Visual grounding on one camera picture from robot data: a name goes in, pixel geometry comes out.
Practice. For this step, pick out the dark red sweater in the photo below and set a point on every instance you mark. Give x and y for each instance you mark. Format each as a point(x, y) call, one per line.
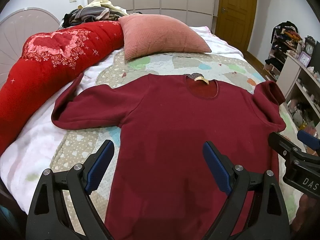
point(162, 187)

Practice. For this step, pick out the black table clock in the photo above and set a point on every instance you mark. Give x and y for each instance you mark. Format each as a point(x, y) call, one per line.
point(310, 44)

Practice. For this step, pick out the red floral quilt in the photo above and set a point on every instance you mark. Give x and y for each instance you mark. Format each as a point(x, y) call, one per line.
point(48, 62)

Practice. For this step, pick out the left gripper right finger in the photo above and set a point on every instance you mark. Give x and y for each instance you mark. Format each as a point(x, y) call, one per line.
point(254, 207)

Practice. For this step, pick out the pile of clothes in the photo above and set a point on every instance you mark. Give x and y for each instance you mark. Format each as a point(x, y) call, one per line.
point(97, 10)

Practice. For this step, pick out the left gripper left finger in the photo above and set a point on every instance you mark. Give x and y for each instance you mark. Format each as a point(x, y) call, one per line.
point(48, 217)

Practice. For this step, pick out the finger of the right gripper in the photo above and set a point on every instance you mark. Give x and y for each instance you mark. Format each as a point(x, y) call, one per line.
point(285, 148)
point(308, 140)

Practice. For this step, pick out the cluttered shoe rack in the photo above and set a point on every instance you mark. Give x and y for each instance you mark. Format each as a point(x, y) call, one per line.
point(285, 41)

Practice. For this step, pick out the round pink headboard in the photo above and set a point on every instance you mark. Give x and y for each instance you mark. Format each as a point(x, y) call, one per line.
point(16, 29)

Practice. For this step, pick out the white shelf unit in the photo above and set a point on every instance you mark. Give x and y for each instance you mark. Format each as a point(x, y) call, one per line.
point(301, 91)

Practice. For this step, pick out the brown wooden door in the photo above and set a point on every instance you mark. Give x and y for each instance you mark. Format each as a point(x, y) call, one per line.
point(235, 20)

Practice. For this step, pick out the pink corduroy pillow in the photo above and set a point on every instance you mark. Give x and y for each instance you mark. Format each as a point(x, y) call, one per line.
point(148, 34)

